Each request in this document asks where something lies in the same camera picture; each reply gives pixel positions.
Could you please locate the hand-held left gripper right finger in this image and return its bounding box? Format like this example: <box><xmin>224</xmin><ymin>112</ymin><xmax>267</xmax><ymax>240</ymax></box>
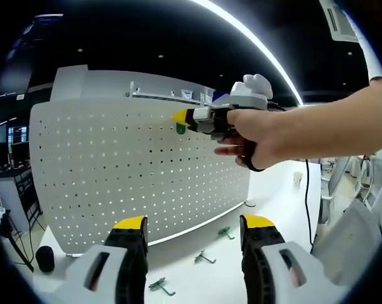
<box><xmin>239</xmin><ymin>213</ymin><xmax>333</xmax><ymax>304</ymax></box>

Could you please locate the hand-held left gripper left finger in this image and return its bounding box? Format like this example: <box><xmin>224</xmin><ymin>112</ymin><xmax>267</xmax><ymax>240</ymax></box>
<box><xmin>63</xmin><ymin>215</ymin><xmax>149</xmax><ymax>304</ymax></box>

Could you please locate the white perforated mounting plate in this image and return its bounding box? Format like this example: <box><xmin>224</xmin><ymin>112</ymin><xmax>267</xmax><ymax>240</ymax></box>
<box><xmin>29</xmin><ymin>96</ymin><xmax>258</xmax><ymax>259</ymax></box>

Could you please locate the person's right hand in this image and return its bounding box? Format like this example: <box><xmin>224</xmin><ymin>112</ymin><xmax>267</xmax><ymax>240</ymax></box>
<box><xmin>214</xmin><ymin>106</ymin><xmax>309</xmax><ymax>170</ymax></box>

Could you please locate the black rounded object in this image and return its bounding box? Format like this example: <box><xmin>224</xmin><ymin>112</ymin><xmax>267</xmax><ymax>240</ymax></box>
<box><xmin>35</xmin><ymin>245</ymin><xmax>56</xmax><ymax>274</ymax></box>

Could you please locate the white metal shelving rack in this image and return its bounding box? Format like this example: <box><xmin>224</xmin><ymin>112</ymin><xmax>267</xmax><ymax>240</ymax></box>
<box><xmin>125</xmin><ymin>81</ymin><xmax>217</xmax><ymax>106</ymax></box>

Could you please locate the ceiling light strip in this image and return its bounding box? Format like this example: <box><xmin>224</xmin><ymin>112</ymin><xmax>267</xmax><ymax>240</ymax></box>
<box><xmin>193</xmin><ymin>0</ymin><xmax>305</xmax><ymax>106</ymax></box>

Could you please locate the ceiling air conditioner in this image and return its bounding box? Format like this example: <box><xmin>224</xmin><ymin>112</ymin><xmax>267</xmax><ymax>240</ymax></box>
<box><xmin>319</xmin><ymin>0</ymin><xmax>360</xmax><ymax>42</ymax></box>

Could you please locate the black cable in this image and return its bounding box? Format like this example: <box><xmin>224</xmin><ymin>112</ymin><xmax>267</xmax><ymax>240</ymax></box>
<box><xmin>303</xmin><ymin>158</ymin><xmax>315</xmax><ymax>253</ymax></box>

